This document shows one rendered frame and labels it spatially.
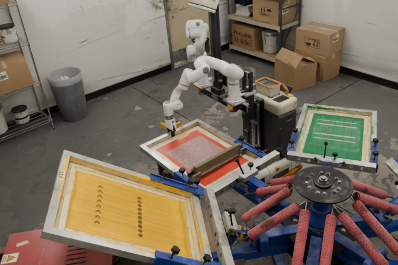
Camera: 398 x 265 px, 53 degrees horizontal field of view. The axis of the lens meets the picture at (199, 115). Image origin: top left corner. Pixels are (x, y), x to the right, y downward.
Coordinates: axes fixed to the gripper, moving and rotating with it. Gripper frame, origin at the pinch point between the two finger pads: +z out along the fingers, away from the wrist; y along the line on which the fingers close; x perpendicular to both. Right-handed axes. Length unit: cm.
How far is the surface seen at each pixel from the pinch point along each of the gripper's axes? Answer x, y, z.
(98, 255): 105, -86, -12
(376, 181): -178, -89, 98
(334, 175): -9, -143, -33
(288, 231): 17, -135, -4
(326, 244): 23, -162, -21
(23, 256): 134, -60, -12
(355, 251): 2, -166, -4
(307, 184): 7, -138, -33
